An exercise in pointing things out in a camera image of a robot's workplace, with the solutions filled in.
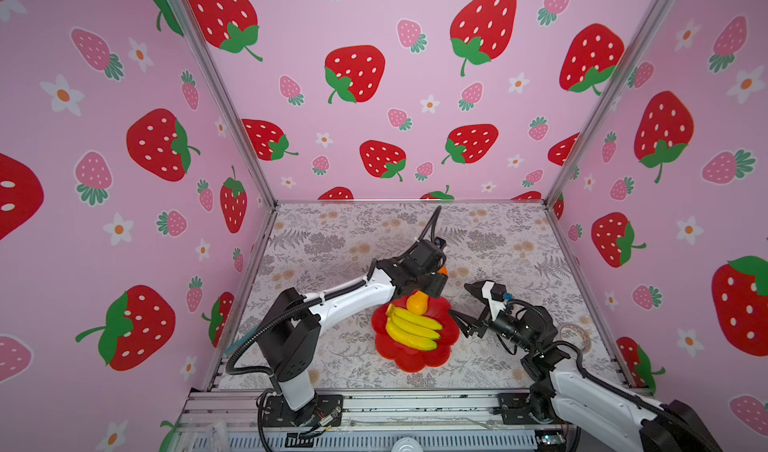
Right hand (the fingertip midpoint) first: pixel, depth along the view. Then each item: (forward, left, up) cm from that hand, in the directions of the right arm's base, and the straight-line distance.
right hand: (458, 299), depth 75 cm
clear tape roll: (+1, -37, -18) cm, 41 cm away
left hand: (+8, +5, -4) cm, 10 cm away
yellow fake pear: (+3, +10, -10) cm, 15 cm away
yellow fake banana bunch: (-4, +11, -13) cm, 18 cm away
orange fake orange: (+6, +4, +4) cm, 8 cm away
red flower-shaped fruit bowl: (+3, +4, -14) cm, 15 cm away
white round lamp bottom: (-31, +10, -11) cm, 35 cm away
